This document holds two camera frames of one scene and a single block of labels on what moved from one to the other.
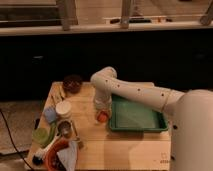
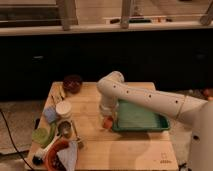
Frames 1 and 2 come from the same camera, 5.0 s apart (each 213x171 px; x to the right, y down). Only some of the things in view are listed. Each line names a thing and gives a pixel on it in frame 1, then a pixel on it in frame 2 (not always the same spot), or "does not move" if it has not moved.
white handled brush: [37, 157] does not move
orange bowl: [52, 161] does not move
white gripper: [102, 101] → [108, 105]
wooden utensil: [57, 93] does not move
